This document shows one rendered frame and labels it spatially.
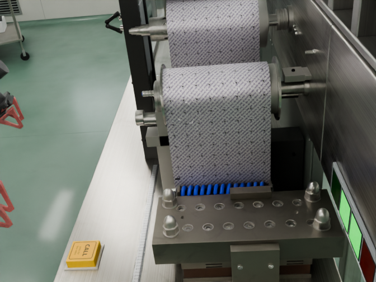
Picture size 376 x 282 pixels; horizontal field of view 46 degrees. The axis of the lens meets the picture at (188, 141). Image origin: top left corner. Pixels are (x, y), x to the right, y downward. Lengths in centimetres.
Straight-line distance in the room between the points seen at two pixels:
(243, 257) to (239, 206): 14
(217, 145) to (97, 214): 43
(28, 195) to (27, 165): 38
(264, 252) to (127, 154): 72
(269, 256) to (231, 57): 53
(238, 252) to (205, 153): 25
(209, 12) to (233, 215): 51
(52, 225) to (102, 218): 152
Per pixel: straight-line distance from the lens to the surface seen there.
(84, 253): 114
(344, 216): 80
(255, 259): 96
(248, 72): 99
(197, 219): 100
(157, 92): 101
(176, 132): 102
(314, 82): 100
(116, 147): 156
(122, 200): 131
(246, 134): 102
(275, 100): 100
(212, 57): 119
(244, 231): 97
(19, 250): 268
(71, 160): 331
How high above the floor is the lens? 169
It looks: 31 degrees down
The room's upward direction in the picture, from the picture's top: 6 degrees counter-clockwise
